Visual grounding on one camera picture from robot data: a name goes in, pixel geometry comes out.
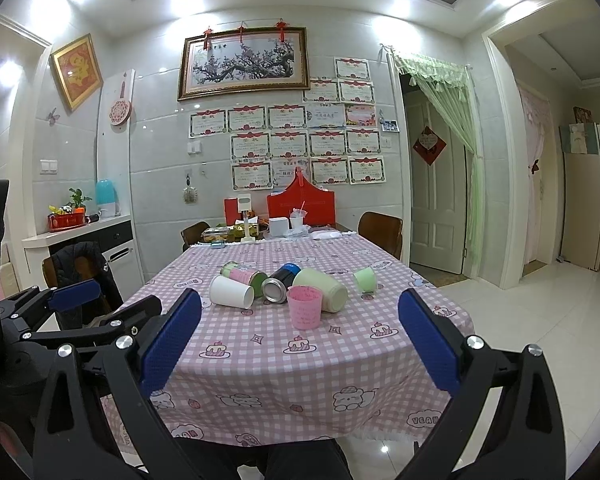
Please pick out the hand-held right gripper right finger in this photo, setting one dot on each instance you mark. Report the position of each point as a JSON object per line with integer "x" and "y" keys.
{"x": 427, "y": 342}

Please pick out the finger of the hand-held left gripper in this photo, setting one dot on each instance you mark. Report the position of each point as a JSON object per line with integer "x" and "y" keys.
{"x": 130, "y": 312}
{"x": 75, "y": 295}

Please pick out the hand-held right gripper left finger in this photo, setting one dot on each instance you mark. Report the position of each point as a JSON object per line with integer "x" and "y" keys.
{"x": 172, "y": 342}

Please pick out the white paper cup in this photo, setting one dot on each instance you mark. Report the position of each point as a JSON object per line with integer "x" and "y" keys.
{"x": 230, "y": 291}

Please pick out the small green cup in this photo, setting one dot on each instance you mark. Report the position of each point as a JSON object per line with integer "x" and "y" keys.
{"x": 366, "y": 280}

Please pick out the large pale green cup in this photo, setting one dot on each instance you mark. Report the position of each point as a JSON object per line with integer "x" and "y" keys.
{"x": 325, "y": 286}

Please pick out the pink plastic cup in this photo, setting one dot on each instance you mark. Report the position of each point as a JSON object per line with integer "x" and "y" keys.
{"x": 304, "y": 310}

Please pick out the clear cup with straw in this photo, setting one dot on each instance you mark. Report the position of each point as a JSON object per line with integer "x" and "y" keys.
{"x": 297, "y": 219}

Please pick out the black jacket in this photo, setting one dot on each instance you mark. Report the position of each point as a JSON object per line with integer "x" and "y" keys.
{"x": 82, "y": 267}

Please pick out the wooden chair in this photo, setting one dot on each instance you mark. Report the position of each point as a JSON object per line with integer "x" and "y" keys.
{"x": 47, "y": 272}
{"x": 380, "y": 232}
{"x": 195, "y": 232}

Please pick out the white sideboard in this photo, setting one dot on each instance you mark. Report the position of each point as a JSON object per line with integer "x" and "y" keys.
{"x": 125, "y": 260}

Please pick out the doormat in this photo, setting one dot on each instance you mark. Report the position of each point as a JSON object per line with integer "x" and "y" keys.
{"x": 440, "y": 276}

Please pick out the red tray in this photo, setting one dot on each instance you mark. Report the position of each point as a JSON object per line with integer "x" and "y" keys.
{"x": 67, "y": 221}

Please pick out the potted plant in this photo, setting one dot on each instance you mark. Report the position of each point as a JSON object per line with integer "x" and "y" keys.
{"x": 78, "y": 199}

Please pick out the green and pink can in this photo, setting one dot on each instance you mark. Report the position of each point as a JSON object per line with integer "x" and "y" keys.
{"x": 245, "y": 276}

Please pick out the blue humidifier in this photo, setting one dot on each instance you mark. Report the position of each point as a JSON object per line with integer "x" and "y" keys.
{"x": 107, "y": 199}

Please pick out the pink checked tablecloth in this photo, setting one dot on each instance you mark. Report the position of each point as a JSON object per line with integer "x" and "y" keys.
{"x": 280, "y": 385}

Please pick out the clear food container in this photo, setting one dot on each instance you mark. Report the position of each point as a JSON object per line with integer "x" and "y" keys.
{"x": 215, "y": 234}

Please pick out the black and blue can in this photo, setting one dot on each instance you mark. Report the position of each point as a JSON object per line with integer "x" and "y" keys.
{"x": 282, "y": 279}

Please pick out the white stand device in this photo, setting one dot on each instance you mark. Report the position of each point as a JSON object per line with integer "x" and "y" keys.
{"x": 246, "y": 220}

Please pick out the white door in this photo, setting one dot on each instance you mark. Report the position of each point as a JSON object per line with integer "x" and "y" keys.
{"x": 437, "y": 200}

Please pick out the small red box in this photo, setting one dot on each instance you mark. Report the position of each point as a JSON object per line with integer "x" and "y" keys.
{"x": 231, "y": 211}

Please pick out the white plate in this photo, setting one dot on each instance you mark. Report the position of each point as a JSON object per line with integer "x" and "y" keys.
{"x": 326, "y": 234}

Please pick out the white box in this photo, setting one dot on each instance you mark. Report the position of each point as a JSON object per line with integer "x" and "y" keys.
{"x": 279, "y": 226}

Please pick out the red diamond door ornament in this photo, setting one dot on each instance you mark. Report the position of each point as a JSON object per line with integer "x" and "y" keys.
{"x": 428, "y": 146}

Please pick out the gold framed picture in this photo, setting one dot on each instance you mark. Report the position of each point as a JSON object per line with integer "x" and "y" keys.
{"x": 77, "y": 71}

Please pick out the green curtain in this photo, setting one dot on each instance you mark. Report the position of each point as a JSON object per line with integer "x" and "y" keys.
{"x": 462, "y": 125}

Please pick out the framed plum blossom painting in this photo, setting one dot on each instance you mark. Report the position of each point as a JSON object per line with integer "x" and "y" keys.
{"x": 242, "y": 62}

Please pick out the white double switch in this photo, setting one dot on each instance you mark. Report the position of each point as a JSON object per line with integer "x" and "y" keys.
{"x": 49, "y": 165}

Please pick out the hanging wall charm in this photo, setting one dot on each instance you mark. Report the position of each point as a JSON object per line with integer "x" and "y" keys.
{"x": 190, "y": 193}

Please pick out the butterfly wall sticker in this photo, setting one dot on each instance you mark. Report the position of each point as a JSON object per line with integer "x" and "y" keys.
{"x": 53, "y": 116}

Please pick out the white light switch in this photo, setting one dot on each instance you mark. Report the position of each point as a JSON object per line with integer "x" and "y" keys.
{"x": 194, "y": 147}

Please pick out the pink round wall ornament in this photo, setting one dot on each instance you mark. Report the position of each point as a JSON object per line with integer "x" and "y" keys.
{"x": 120, "y": 110}

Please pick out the wall of certificates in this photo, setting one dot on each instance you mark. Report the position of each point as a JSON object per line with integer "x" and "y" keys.
{"x": 290, "y": 142}

